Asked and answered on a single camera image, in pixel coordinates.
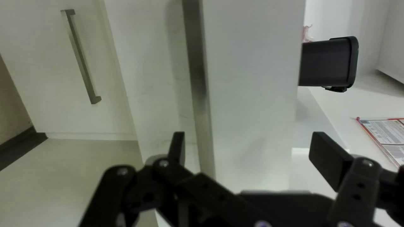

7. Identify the white counter cabinet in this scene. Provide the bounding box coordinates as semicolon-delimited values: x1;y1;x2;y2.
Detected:
0;0;140;172

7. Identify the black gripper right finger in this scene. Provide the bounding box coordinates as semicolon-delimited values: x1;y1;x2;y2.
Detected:
308;132;404;227

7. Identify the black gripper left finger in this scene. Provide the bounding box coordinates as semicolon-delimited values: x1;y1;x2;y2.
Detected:
77;132;270;227

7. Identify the large colourful wall poster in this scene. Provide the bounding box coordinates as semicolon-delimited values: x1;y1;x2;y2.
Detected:
355;117;404;168

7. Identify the black plastic bin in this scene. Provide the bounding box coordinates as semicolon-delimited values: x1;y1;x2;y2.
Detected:
299;36;360;94

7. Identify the silver bar drawer handle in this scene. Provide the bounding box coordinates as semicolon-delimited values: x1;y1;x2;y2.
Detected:
59;9;102;106
182;0;217;180

